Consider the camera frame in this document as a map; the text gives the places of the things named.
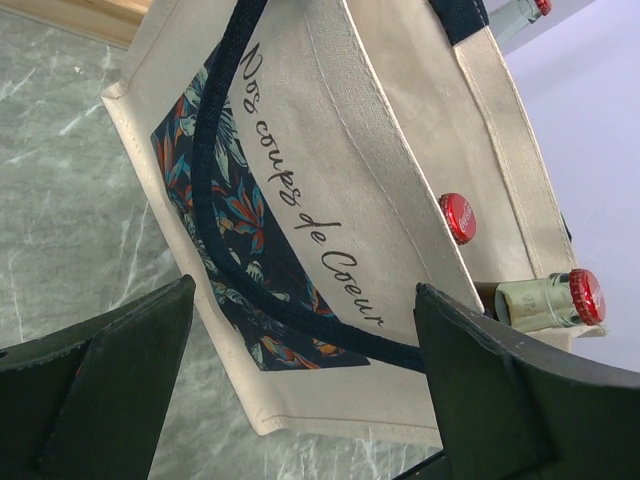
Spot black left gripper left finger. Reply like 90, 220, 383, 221
1, 275, 195, 479

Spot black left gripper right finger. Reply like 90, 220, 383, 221
415, 284, 639, 479

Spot coca-cola glass bottle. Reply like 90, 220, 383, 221
489, 0, 552, 48
474, 268, 606, 332
438, 193, 477, 245

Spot beige canvas tote bag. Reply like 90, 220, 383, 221
103, 1, 576, 446

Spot wooden clothes rack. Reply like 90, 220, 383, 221
1, 0, 152, 49

